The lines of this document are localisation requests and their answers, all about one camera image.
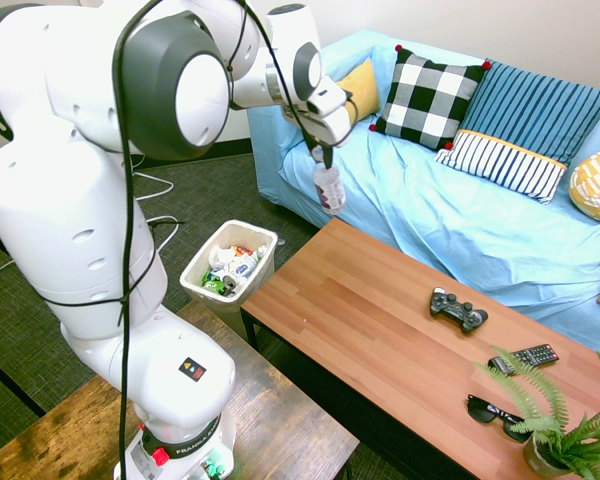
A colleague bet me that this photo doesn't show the white plastic trash bin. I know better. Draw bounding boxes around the white plastic trash bin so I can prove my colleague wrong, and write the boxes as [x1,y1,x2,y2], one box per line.
[179,219,280,342]

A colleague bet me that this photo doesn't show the white bottle blue label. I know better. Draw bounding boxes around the white bottle blue label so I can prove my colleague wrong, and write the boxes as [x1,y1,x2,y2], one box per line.
[229,253,261,280]

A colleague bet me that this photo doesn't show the wooden coffee table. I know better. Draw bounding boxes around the wooden coffee table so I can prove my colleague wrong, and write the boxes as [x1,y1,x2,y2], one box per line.
[240,217,600,480]

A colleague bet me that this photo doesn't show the plain yellow pillow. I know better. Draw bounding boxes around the plain yellow pillow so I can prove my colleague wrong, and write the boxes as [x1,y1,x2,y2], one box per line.
[336,58,382,124]

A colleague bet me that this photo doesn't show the black white checkered pillow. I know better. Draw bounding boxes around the black white checkered pillow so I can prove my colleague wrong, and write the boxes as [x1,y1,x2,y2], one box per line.
[368,43,493,153]

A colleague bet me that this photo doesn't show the rustic wooden robot stand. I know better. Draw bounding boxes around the rustic wooden robot stand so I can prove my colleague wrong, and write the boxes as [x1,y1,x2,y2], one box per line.
[0,298,361,480]

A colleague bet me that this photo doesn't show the green crushed can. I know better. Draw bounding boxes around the green crushed can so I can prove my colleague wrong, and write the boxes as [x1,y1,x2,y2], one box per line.
[201,268,227,294]

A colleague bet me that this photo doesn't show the clear plastic water bottle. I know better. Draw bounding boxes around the clear plastic water bottle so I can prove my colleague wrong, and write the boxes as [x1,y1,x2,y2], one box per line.
[311,161,348,217]

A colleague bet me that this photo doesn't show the black remote control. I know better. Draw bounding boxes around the black remote control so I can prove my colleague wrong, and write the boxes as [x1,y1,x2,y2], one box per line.
[487,342,561,376]

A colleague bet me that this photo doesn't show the yellow white patterned pillow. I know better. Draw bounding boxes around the yellow white patterned pillow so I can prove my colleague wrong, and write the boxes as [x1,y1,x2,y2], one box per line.
[568,143,600,223]

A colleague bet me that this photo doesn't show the crumpled white paper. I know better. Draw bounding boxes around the crumpled white paper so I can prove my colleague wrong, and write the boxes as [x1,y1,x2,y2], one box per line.
[208,244,239,272]

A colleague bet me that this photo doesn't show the black sunglasses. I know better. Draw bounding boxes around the black sunglasses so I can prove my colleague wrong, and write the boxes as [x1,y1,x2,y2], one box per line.
[466,393,532,444]

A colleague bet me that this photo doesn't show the blue striped pillow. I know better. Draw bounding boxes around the blue striped pillow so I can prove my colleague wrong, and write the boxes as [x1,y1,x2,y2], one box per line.
[433,58,600,206]

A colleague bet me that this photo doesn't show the green fern in pot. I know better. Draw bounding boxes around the green fern in pot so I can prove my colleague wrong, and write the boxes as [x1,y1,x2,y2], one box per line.
[473,345,600,480]

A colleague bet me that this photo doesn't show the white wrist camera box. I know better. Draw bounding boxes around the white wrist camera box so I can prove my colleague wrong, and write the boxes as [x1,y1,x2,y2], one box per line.
[306,74,350,118]

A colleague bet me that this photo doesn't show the light blue covered sofa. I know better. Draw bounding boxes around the light blue covered sofa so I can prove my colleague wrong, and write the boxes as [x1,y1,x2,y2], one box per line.
[246,28,600,365]

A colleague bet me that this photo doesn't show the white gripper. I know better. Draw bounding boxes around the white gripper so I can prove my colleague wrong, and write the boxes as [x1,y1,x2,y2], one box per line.
[284,105,355,170]

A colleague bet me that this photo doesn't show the black game controller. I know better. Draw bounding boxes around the black game controller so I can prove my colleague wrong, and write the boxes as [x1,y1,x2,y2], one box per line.
[428,286,490,336]

